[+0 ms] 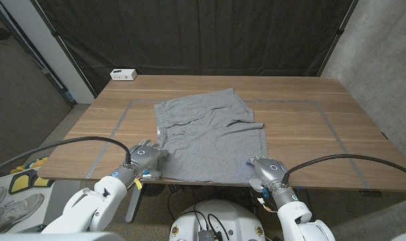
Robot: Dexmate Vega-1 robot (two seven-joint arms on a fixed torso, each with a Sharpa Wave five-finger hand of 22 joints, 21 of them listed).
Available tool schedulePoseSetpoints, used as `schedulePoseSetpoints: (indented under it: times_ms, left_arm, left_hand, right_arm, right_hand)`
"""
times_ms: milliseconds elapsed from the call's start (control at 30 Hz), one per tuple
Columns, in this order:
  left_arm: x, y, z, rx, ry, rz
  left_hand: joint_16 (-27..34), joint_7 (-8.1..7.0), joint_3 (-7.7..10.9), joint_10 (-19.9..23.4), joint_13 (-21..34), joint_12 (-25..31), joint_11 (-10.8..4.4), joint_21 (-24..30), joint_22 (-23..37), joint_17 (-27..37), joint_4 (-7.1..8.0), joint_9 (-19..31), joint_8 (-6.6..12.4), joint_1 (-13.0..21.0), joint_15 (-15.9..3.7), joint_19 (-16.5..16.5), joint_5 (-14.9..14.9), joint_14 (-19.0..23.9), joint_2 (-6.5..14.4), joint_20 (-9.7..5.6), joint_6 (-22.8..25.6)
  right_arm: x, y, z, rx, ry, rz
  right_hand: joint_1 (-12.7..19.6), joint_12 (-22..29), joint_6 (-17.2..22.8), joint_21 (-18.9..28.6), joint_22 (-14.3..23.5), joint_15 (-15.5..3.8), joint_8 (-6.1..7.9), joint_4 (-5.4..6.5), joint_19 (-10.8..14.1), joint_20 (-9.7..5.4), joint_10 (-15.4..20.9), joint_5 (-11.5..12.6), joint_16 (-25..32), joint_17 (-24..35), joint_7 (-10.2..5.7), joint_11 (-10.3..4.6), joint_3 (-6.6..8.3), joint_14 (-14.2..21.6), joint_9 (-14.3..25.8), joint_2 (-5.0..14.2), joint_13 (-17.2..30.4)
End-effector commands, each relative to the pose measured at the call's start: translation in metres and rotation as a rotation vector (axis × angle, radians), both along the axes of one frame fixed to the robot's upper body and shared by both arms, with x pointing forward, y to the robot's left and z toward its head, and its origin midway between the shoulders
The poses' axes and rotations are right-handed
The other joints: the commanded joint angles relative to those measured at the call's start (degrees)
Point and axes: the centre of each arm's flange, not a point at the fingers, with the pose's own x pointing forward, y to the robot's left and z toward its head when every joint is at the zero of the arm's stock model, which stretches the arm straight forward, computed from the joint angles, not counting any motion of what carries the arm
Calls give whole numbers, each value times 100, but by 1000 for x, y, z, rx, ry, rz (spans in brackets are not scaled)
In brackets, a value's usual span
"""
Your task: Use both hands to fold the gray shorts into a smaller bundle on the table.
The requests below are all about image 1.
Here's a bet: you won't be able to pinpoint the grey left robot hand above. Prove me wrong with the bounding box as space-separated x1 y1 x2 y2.
127 139 170 180

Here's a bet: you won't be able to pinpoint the gray shorts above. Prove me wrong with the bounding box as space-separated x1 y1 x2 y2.
154 87 269 185

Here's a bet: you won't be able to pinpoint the black ribbed round object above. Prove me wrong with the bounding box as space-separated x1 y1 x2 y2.
141 183 166 197

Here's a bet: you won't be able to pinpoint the white table leg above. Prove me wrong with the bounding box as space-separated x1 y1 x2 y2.
125 185 144 224

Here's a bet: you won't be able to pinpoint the white power strip box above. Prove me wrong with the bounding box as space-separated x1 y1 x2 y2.
109 68 138 82

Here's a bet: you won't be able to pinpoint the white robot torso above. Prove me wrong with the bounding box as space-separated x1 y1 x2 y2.
168 199 267 241

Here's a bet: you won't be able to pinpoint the yellow cloth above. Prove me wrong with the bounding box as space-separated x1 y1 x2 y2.
10 155 50 175

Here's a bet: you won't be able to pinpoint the yellow and black pad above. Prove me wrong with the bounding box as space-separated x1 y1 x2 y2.
8 169 55 195

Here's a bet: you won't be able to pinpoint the black backdrop curtain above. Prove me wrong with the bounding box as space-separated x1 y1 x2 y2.
35 0 358 96

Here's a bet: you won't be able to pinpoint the black backdrop stand pole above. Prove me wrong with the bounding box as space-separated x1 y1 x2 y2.
28 0 98 98
316 0 360 78

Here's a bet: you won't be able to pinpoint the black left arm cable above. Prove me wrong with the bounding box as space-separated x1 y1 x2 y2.
0 136 133 173

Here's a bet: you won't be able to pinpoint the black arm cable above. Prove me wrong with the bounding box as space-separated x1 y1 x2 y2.
0 136 133 173
281 153 406 185

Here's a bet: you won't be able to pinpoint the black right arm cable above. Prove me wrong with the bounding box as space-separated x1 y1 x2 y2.
281 153 406 185

